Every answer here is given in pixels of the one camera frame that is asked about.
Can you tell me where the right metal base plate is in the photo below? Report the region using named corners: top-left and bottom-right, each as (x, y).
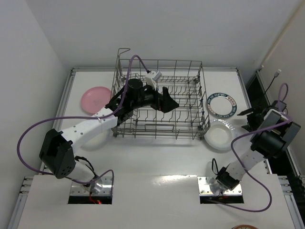
top-left (197, 177), bottom-right (243, 197)

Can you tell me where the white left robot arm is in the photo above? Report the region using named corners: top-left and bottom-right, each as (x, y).
top-left (40, 79), bottom-right (179, 185)

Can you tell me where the white plate under left arm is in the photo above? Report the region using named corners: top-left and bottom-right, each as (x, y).
top-left (81, 130), bottom-right (110, 151)

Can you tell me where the silver foil plate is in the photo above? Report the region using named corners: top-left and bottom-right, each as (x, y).
top-left (209, 119), bottom-right (238, 139)

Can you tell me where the metal wire dish rack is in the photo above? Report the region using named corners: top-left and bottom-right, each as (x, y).
top-left (112, 48), bottom-right (210, 139)

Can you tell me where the white deep plate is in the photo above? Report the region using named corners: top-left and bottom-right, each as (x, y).
top-left (204, 124), bottom-right (233, 151)

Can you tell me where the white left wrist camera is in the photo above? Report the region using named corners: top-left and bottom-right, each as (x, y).
top-left (144, 71), bottom-right (162, 90)

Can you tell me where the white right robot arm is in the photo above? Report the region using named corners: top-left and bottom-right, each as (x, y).
top-left (210, 100), bottom-right (301, 194)

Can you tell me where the black cable with white plug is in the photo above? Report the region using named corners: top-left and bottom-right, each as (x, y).
top-left (252, 69), bottom-right (282, 113)

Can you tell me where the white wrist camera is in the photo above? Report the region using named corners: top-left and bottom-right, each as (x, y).
top-left (263, 109), bottom-right (289, 127)
top-left (144, 71), bottom-right (162, 90)

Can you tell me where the metal base plate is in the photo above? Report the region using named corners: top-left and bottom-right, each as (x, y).
top-left (70, 177), bottom-right (113, 197)
top-left (197, 177), bottom-right (243, 197)

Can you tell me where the white plate with green rim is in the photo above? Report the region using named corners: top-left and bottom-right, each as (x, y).
top-left (206, 93), bottom-right (237, 119)

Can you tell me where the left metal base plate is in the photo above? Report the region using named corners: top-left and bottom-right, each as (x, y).
top-left (70, 177), bottom-right (113, 197)

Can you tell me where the pink plate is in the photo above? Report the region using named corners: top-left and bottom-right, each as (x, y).
top-left (80, 86), bottom-right (111, 114)

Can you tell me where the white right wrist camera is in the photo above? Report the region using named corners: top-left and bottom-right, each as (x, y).
top-left (263, 109), bottom-right (289, 127)

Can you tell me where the brown rimmed bowl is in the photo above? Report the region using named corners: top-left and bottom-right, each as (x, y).
top-left (232, 224), bottom-right (258, 229)

